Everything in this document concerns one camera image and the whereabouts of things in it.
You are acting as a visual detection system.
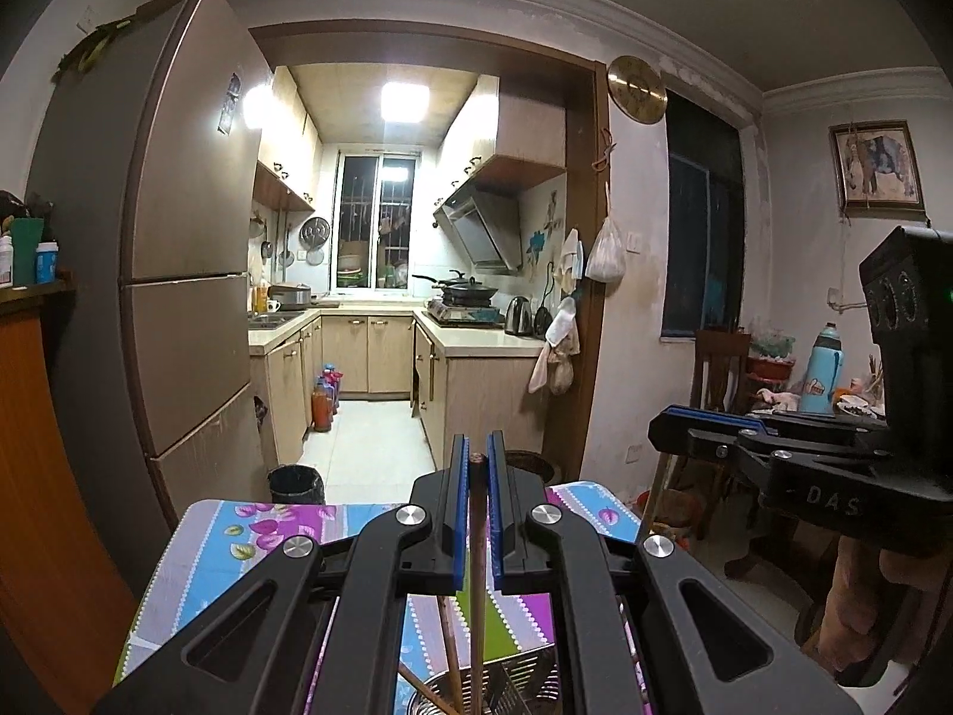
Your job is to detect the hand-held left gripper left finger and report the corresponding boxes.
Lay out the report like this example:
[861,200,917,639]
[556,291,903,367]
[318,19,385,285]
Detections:
[93,432,478,715]

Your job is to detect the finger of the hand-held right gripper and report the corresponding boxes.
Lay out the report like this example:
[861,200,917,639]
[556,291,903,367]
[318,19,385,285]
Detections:
[665,404,776,433]
[647,418,779,475]

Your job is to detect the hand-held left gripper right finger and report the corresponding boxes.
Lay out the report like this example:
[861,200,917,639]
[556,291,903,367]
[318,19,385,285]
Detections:
[484,430,865,715]

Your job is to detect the dark-tipped brown chopstick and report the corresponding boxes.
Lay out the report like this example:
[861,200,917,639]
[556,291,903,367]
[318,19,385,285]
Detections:
[468,450,485,715]

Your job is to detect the wooden chopstick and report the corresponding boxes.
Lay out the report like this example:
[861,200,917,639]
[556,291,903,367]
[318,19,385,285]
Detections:
[439,596,463,715]
[398,663,448,715]

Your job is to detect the perforated metal utensil holder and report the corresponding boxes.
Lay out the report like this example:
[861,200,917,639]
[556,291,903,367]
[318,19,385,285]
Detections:
[406,648,567,715]

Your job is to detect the person's right hand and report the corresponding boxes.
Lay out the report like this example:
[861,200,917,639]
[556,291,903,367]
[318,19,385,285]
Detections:
[819,532,895,690]

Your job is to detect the dark round bucket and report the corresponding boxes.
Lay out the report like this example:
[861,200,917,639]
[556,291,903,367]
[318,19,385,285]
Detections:
[506,449,558,489]

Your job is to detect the wooden chair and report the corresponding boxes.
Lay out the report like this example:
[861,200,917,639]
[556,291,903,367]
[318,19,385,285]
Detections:
[692,328,753,414]

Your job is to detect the leaning wooden stick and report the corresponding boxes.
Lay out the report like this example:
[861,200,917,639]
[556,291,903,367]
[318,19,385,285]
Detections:
[639,454,675,545]

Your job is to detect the beige stove counter cabinet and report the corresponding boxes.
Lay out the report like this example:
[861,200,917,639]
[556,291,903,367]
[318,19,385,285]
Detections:
[412,310,552,481]

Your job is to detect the blue thermos bottle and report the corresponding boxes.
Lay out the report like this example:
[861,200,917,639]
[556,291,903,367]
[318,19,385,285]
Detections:
[800,324,846,414]

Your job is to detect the beige hanging cloth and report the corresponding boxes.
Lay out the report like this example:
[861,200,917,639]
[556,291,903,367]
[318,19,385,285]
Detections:
[528,316,583,396]

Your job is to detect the black trash bin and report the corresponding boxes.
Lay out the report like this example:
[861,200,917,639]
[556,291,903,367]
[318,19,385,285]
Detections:
[268,464,327,505]

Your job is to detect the dark curtained window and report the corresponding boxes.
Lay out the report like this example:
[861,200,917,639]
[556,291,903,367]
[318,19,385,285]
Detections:
[659,85,746,344]

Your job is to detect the gas stove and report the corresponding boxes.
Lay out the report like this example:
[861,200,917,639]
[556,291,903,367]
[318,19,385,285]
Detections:
[424,300,502,325]

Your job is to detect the white hanging plastic bag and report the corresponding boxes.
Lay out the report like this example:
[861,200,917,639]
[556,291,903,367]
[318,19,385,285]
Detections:
[584,212,628,284]

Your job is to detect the beige lower kitchen cabinets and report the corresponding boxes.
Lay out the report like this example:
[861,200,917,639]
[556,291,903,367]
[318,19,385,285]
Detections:
[248,304,414,467]

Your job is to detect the beige kitchen cabinets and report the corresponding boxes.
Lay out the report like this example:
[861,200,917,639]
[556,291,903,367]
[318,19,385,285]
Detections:
[248,304,414,467]
[253,67,325,213]

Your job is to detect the white hanging cloth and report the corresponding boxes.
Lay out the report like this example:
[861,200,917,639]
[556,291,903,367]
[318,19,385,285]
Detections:
[558,227,583,291]

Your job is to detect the black wok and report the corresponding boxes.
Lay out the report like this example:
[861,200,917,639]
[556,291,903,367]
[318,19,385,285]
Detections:
[412,272,502,303]

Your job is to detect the floral striped tablecloth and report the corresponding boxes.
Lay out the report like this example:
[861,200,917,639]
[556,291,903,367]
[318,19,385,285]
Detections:
[111,480,645,715]

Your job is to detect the steel range hood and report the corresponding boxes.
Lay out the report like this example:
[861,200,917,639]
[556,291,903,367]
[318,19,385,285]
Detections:
[433,189,526,273]

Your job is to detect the barred kitchen window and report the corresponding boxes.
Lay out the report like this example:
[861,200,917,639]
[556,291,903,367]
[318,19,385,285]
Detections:
[335,151,422,291]

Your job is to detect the beige cabinet above hood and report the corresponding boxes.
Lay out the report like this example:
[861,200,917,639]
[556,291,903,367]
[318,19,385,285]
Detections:
[435,74,571,191]

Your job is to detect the beige upper kitchen cabinets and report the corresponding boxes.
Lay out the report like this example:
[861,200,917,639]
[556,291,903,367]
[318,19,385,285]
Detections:
[253,67,325,213]

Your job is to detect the square ceiling light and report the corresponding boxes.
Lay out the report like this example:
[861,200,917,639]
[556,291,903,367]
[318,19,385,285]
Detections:
[381,82,433,124]

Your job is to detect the tall brown refrigerator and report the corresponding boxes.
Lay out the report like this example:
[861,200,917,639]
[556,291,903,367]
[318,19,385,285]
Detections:
[26,0,273,530]

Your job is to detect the orange wooden cabinet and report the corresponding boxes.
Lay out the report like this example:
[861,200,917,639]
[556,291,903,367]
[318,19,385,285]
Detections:
[0,290,139,715]

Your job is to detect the refrigerator door sticker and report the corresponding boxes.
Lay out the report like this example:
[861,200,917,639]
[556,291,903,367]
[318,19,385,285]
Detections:
[217,73,243,136]

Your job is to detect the green box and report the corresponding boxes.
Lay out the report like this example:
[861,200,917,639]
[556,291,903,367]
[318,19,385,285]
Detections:
[9,217,46,288]

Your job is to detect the flower wall sticker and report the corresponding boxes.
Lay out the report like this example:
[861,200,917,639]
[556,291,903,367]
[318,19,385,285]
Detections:
[525,189,563,269]

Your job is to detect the framed wall picture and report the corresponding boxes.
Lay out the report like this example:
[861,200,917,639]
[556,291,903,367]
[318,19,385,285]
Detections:
[828,119,926,213]

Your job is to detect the gold round wall clock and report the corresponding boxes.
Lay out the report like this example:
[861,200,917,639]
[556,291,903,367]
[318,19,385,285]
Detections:
[606,55,667,122]

